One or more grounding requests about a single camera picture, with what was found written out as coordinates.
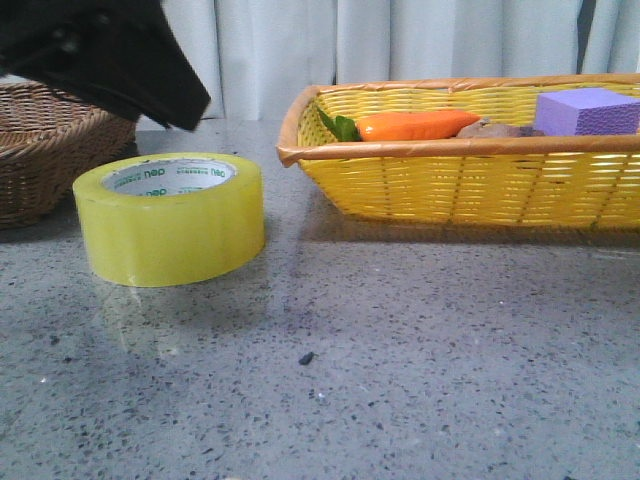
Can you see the orange toy carrot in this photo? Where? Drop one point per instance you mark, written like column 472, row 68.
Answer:
column 399, row 126

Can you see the purple foam block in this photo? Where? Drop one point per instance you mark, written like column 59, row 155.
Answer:
column 586, row 111

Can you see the brown toy potato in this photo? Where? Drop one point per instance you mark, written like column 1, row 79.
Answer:
column 484, row 128

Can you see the white curtain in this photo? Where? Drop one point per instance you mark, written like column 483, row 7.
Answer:
column 254, row 57

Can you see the yellow tape roll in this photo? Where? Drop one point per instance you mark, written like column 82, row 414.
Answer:
column 170, row 219

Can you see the yellow woven basket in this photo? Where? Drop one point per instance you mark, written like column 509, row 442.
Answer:
column 584, row 182

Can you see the brown wicker basket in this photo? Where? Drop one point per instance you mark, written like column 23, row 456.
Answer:
column 48, row 139

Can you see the small black debris piece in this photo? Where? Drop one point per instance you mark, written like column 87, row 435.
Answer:
column 307, row 358

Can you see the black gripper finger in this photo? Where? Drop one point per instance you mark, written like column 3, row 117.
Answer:
column 121, row 56

